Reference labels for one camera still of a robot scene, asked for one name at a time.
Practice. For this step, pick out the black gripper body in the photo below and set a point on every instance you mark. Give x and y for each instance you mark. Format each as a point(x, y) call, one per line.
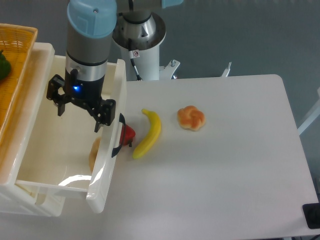
point(83, 94)

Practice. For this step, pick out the beige ring donut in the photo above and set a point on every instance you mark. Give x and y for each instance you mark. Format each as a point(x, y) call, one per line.
point(93, 153)

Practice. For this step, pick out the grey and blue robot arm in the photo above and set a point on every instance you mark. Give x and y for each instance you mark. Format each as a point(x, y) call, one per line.
point(93, 25)

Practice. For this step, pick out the white open upper drawer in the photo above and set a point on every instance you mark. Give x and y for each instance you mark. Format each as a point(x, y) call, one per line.
point(56, 160)

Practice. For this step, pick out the white drawer cabinet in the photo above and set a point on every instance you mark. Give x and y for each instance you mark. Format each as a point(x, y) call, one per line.
point(14, 199)

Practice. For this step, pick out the red bell pepper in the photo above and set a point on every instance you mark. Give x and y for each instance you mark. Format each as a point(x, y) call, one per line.
point(127, 136)

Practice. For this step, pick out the yellow banana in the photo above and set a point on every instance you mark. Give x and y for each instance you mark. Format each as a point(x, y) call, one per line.
point(151, 137)

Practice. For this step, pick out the green bell pepper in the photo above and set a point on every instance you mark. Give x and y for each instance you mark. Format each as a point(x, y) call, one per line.
point(5, 66)

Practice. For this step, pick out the orange plastic basket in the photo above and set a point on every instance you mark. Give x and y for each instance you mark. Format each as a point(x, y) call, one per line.
point(17, 42)

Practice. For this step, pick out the knotted orange bread roll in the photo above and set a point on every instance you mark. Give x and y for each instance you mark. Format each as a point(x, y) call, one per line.
point(191, 118)

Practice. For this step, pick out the black device at table edge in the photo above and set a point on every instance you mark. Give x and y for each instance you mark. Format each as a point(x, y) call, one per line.
point(312, 215)

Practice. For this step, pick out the black drawer handle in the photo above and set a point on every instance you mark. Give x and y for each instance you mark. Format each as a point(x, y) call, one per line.
point(122, 122)

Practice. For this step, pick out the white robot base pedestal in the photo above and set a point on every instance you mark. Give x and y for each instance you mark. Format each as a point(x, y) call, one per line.
point(139, 36)

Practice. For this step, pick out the white metal frame leg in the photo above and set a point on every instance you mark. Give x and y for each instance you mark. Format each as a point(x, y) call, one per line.
point(227, 70)

